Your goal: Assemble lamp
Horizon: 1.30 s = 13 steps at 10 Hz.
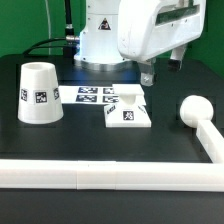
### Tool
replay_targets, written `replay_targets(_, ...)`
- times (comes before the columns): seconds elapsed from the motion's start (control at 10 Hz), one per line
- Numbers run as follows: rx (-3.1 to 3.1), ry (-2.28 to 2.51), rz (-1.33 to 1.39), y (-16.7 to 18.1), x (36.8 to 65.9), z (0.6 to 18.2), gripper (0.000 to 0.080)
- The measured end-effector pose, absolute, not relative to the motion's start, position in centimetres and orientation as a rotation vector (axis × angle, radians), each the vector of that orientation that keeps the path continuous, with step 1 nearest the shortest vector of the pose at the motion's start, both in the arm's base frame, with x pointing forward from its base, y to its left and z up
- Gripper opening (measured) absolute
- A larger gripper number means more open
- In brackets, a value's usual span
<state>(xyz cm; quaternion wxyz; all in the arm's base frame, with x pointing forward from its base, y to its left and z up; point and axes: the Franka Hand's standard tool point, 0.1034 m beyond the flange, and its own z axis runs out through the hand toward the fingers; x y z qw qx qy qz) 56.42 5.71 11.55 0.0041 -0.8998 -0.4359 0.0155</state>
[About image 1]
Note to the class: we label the white marker sheet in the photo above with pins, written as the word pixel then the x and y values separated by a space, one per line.
pixel 101 95

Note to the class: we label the white L-shaped fence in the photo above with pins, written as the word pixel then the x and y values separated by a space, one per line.
pixel 61 156

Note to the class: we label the white lamp base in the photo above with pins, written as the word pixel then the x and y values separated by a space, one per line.
pixel 129 111

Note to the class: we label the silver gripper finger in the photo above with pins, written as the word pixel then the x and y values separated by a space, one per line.
pixel 147 72
pixel 176 58

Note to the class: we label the white lamp bulb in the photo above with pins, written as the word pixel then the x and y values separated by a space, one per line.
pixel 195 108

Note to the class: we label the white lamp shade cone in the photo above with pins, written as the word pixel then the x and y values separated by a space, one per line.
pixel 39 97

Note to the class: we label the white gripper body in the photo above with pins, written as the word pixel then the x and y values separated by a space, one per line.
pixel 148 28

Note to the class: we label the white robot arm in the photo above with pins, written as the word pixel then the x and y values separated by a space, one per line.
pixel 98 40

